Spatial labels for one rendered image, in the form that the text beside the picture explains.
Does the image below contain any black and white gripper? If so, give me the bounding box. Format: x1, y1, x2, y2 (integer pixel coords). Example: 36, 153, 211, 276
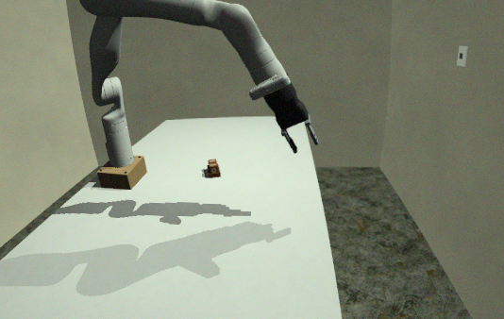
249, 57, 318, 153

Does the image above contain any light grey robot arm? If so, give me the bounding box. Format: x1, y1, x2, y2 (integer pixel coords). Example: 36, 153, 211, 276
79, 0, 275, 168

